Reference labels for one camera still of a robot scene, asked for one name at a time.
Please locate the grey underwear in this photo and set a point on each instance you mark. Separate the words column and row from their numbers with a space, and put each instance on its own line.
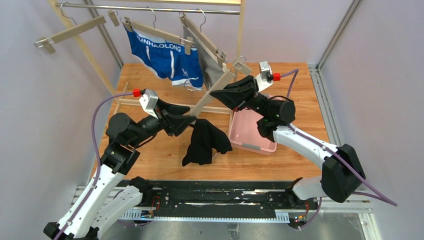
column 210, row 68

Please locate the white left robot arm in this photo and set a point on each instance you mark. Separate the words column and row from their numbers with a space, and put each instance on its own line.
column 89, row 218

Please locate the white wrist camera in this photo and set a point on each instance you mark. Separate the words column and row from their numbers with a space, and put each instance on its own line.
column 148, row 102
column 265, row 76

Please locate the wooden hanger with grey underwear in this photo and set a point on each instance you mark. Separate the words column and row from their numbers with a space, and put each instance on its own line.
column 202, row 36

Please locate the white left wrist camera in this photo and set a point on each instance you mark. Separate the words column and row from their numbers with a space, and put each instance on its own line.
column 148, row 102

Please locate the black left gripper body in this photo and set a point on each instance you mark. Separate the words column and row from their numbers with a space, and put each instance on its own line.
column 166, row 120

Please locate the pink plastic laundry basket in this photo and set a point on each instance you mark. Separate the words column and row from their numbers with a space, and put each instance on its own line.
column 244, row 135

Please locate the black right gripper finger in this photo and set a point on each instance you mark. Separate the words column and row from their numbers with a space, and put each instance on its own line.
column 245, row 86
column 234, row 99

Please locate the empty wooden clip hanger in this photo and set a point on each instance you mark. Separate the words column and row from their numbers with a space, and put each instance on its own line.
column 75, row 29

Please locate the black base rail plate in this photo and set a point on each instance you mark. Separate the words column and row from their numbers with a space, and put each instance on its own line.
column 222, row 199

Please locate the blue underwear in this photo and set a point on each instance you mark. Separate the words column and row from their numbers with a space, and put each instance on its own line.
column 167, row 60

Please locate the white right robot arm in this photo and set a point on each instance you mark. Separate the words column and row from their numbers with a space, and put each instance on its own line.
column 341, row 170

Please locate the black underwear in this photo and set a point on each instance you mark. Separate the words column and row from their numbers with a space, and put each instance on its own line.
column 205, row 139

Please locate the wooden clip hanger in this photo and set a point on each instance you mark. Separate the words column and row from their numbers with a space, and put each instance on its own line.
column 238, row 65
column 75, row 29

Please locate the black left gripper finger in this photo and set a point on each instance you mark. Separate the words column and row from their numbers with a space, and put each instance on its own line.
column 179, row 123
column 174, row 109

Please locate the metal hanging rod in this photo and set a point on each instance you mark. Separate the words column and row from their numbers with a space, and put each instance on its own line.
column 128, row 8

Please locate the wooden hanger with blue underwear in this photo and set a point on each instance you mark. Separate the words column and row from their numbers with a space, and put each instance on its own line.
column 170, row 37

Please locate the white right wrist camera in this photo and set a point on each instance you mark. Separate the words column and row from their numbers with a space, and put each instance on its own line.
column 265, row 76

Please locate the wooden clothes rack frame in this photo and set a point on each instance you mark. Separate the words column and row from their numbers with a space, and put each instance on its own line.
column 128, row 102

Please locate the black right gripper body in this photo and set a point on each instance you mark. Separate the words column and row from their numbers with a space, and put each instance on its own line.
column 251, row 91

